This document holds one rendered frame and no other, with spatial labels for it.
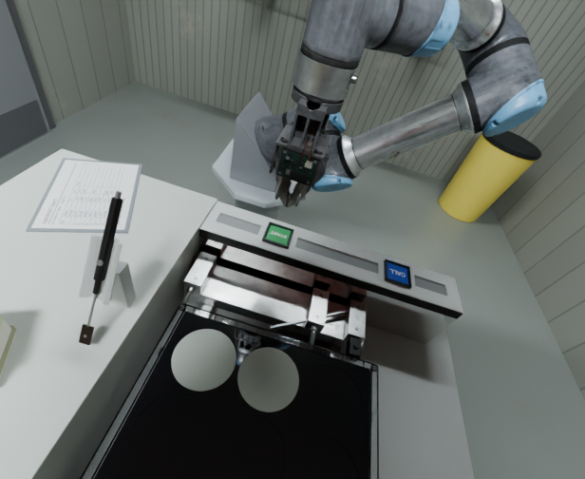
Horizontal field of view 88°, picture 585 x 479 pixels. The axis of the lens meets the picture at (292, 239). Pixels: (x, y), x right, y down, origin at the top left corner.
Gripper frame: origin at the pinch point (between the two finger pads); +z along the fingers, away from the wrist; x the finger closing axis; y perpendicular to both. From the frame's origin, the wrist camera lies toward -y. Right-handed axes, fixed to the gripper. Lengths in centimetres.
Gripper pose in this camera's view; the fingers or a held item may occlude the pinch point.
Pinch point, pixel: (289, 198)
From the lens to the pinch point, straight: 56.8
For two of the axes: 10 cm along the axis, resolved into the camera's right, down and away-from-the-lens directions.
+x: 9.5, 3.2, 0.0
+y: -2.2, 6.6, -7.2
